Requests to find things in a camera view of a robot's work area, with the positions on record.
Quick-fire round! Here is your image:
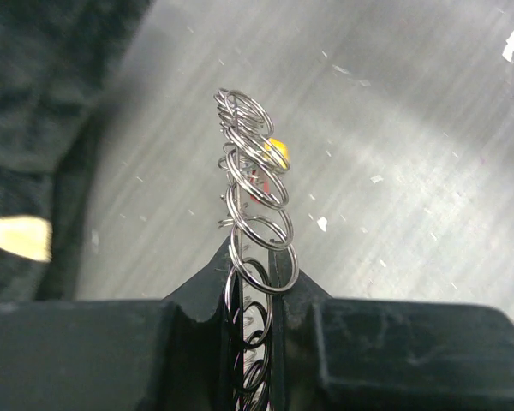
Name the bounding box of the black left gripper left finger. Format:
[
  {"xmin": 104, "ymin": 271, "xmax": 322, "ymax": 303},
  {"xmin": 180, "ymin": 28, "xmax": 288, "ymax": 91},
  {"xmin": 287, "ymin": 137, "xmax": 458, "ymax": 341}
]
[{"xmin": 0, "ymin": 244, "xmax": 242, "ymax": 410}]

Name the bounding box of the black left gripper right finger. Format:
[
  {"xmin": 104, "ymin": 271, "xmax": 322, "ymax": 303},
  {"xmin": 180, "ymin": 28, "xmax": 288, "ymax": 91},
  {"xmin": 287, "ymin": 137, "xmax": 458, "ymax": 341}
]
[{"xmin": 270, "ymin": 274, "xmax": 514, "ymax": 410}]

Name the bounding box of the yellow key tag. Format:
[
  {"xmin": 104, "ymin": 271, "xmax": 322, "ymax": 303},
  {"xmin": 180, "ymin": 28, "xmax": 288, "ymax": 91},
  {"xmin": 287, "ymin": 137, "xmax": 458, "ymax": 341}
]
[{"xmin": 265, "ymin": 138, "xmax": 290, "ymax": 171}]

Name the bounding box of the black floral plush blanket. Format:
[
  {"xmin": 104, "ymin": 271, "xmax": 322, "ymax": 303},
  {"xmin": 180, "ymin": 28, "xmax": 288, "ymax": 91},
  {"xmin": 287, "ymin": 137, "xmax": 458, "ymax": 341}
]
[{"xmin": 0, "ymin": 1, "xmax": 152, "ymax": 303}]

